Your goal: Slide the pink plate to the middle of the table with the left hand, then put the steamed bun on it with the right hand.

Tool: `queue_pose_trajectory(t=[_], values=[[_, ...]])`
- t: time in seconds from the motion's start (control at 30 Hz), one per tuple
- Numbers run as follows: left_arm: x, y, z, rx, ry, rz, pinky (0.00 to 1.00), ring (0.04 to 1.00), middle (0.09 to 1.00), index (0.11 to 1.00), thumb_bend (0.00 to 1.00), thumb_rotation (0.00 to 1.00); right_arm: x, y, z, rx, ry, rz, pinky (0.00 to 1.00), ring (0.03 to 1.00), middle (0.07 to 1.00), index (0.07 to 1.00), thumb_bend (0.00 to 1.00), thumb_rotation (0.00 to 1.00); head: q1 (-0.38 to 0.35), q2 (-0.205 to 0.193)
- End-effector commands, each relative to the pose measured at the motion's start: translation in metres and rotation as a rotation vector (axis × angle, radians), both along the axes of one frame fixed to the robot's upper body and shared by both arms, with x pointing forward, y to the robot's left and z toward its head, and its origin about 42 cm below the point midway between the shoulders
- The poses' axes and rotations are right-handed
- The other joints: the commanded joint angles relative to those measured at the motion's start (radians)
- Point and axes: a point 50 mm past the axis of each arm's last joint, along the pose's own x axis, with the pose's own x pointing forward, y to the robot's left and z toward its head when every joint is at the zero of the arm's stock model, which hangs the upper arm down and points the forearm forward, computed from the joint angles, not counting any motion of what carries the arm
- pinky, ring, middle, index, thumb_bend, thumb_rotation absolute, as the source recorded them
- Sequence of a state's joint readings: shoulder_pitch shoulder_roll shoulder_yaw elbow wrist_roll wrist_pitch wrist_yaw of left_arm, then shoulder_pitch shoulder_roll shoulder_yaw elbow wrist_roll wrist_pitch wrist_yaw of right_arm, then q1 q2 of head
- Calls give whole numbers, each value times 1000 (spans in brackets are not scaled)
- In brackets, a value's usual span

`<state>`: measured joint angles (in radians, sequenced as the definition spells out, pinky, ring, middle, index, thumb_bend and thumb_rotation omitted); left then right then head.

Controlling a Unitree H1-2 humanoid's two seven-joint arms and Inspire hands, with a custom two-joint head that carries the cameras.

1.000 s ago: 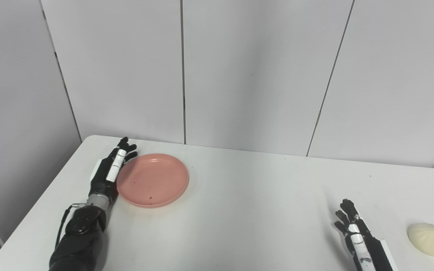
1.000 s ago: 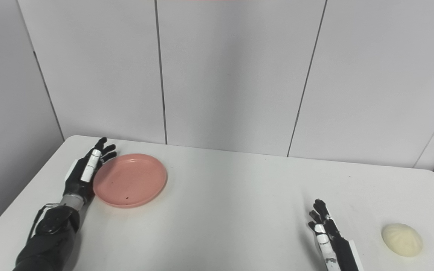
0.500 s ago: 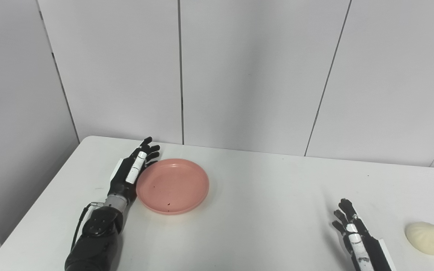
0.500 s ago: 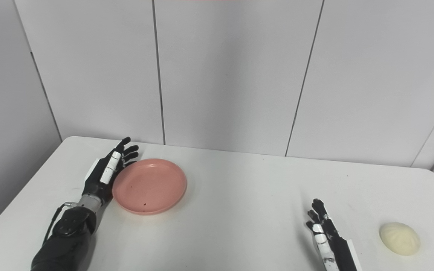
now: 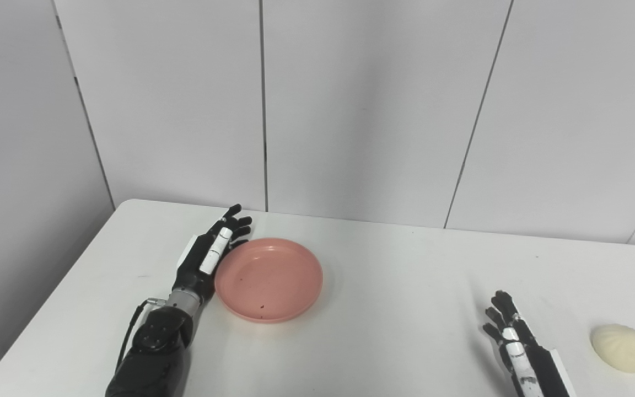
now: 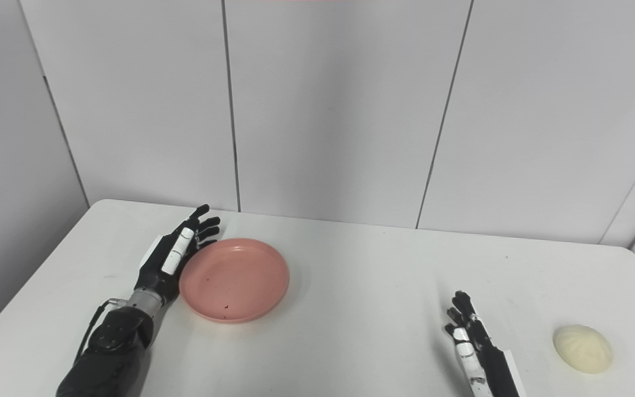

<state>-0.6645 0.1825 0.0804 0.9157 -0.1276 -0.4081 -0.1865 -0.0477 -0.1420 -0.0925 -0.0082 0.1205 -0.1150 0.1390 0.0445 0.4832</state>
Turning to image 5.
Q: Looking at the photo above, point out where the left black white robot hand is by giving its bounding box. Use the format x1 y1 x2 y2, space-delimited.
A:
173 204 254 305

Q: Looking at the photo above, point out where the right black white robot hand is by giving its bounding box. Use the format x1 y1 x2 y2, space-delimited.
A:
483 291 578 397

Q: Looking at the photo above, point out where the pink round plate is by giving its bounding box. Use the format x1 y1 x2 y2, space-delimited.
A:
214 238 324 324

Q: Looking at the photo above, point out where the cream steamed bun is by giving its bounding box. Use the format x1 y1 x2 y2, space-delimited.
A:
591 324 635 373

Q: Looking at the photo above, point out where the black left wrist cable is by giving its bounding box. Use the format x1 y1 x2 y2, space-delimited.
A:
115 298 167 377

